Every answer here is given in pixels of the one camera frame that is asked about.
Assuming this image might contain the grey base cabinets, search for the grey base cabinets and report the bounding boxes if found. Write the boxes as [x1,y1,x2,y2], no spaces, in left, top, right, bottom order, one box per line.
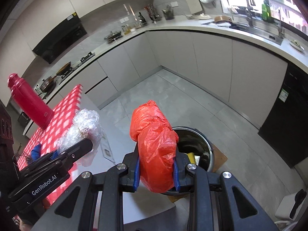
[23,14,308,130]

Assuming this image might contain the steel trash can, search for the steel trash can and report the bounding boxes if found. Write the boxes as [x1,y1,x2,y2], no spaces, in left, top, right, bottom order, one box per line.
[166,126,214,195]

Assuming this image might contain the black range hood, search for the black range hood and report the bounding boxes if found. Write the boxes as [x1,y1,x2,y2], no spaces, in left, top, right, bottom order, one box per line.
[32,17,87,64]

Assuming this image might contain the steel sink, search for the steel sink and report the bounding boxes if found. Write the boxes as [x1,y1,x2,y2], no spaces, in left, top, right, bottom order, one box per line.
[230,20,284,45]

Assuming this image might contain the green bottle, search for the green bottle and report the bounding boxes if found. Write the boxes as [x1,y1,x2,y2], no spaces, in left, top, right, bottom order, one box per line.
[262,2,272,23]

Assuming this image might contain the clear plastic wrap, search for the clear plastic wrap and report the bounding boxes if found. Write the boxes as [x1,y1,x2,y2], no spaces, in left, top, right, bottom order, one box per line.
[56,108,104,167]

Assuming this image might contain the white plate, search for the white plate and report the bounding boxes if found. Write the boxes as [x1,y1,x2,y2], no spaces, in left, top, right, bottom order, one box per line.
[289,38,306,52]

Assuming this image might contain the black dishwasher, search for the black dishwasher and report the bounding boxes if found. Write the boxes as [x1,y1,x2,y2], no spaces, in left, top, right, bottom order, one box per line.
[257,61,308,169]

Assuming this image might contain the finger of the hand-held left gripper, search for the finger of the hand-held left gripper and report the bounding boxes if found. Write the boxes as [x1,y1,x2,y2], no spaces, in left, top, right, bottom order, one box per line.
[28,150,60,167]
[54,138,93,165]

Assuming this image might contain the lidded black wok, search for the lidded black wok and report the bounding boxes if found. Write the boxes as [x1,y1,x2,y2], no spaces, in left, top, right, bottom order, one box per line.
[36,76,59,93]

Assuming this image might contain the lidded steel pan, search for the lidded steel pan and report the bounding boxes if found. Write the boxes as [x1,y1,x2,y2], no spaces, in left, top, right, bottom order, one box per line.
[104,31,123,44]

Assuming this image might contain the white stool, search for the white stool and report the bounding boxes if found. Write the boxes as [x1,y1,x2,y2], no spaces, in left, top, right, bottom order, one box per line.
[274,191,308,222]

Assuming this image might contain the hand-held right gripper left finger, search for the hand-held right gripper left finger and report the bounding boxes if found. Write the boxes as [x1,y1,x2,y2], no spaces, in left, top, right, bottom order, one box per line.
[30,146,142,231]

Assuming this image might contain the red checked tablecloth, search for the red checked tablecloth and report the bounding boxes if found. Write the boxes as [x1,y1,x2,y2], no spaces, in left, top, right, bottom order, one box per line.
[13,84,85,224]

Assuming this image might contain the black gas stove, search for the black gas stove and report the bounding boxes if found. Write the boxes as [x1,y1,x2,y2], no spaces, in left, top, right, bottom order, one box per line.
[79,52,95,63]

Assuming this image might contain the white cutting board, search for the white cutting board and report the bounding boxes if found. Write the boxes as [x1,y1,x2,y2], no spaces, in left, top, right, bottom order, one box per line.
[183,0,203,15]

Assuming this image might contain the orange plastic bag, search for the orange plastic bag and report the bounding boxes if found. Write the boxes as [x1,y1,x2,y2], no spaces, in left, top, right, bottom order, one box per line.
[129,100,180,193]

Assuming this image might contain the red thermos flask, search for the red thermos flask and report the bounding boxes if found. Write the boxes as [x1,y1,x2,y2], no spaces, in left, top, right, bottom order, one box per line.
[7,73,54,130]

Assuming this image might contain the dark faucet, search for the dark faucet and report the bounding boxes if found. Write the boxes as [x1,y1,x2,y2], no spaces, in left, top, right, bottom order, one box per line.
[243,0,255,27]

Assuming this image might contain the blue scrap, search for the blue scrap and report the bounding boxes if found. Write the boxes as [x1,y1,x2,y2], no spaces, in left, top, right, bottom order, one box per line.
[31,143,42,162]

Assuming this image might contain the brown bowl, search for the brown bowl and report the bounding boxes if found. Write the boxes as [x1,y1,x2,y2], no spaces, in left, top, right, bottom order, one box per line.
[214,15,233,26]

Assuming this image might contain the grey wall cabinets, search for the grey wall cabinets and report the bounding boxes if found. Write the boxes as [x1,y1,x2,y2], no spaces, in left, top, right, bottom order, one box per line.
[0,0,157,51]

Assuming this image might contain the black tool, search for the black tool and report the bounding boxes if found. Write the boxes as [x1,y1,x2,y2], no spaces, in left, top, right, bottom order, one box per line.
[290,189,307,219]

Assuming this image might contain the dark utensil holder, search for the dark utensil holder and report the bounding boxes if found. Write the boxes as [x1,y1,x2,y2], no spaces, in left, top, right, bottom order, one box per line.
[162,5,174,20]

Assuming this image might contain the open black wok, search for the open black wok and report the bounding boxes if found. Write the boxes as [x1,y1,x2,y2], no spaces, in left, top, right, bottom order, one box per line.
[56,61,73,76]

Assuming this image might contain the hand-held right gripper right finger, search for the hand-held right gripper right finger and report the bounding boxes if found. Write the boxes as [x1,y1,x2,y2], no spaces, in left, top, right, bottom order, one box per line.
[173,153,280,231]

